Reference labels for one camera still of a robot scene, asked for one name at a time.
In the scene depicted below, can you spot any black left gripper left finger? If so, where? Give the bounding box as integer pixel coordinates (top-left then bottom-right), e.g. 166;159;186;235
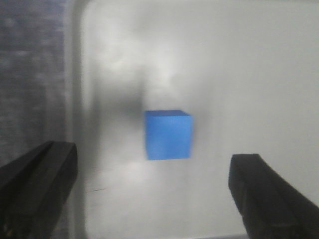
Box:
0;141;78;239

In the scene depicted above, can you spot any blue cube block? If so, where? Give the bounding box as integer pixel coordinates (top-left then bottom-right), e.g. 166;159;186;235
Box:
144;110;193;160

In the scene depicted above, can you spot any grey metal tray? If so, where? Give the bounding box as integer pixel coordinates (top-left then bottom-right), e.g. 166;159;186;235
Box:
65;0;319;239

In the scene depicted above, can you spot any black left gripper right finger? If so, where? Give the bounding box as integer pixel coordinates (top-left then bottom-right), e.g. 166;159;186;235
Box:
228;154;319;239

